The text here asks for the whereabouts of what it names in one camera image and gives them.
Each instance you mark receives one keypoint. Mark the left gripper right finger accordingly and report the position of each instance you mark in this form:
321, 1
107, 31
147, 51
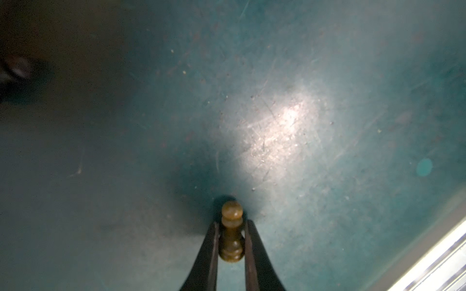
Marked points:
259, 272

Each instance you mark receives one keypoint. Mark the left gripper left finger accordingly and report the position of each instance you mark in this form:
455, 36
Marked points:
203, 275

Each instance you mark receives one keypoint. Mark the brown pawn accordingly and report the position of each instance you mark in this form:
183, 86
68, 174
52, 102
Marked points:
232, 242

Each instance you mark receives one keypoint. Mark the black piece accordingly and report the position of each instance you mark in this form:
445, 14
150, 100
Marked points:
15, 69

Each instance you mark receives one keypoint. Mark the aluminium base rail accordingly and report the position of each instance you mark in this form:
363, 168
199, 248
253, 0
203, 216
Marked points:
442, 268

